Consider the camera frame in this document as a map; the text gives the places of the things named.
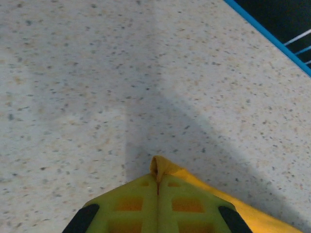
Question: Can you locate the yellow-green left gripper left finger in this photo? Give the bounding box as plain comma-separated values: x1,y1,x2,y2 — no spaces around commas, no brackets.
62,174,158,233

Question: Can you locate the yellow-green left gripper right finger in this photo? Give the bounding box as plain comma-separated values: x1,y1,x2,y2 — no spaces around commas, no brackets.
157,176,255,233

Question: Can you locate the yellow t-shirt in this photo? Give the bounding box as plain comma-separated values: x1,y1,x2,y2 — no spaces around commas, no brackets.
149,155,304,233

